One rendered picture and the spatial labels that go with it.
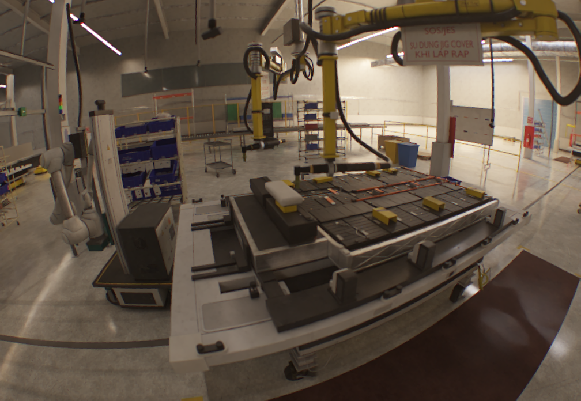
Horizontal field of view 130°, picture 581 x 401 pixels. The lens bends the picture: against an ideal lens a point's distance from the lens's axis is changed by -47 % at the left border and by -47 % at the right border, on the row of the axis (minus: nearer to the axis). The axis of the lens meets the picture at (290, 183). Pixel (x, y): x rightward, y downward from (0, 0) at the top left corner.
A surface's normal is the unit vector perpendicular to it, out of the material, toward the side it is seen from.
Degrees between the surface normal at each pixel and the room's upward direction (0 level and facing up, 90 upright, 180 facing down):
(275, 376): 0
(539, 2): 90
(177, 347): 0
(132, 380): 0
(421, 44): 90
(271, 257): 90
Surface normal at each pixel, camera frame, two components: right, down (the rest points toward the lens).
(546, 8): -0.72, 0.22
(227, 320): -0.03, -0.96
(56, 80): 0.35, 0.25
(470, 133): -0.89, 0.15
